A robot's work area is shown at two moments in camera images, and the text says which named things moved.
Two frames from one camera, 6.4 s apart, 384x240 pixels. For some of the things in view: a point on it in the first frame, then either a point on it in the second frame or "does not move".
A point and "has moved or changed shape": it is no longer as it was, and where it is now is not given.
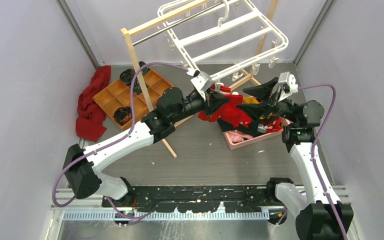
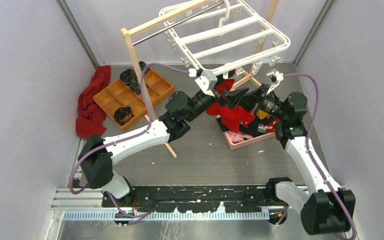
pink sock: (236, 136) does not move
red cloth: (91, 117) does not move
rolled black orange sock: (123, 114) does not move
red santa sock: (222, 88) has moved or changed shape
